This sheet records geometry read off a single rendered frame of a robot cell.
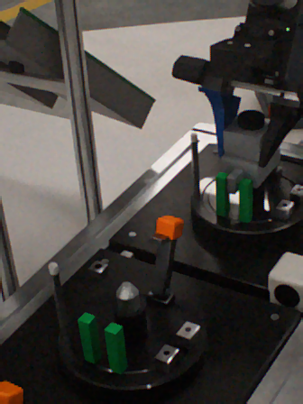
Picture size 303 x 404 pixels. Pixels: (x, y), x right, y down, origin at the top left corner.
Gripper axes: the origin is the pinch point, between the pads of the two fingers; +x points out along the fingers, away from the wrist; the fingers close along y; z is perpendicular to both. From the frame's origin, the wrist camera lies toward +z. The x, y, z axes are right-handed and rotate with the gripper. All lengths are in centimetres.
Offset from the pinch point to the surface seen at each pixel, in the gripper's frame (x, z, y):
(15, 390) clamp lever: 22.2, 34.5, 0.7
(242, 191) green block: 6.4, 1.0, 1.2
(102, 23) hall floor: -36, -266, -200
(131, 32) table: -15, -66, -58
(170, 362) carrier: 20.9, 19.2, 5.7
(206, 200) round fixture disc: 8.8, -3.1, -4.4
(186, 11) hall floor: -53, -293, -169
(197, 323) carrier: 18.4, 13.0, 4.6
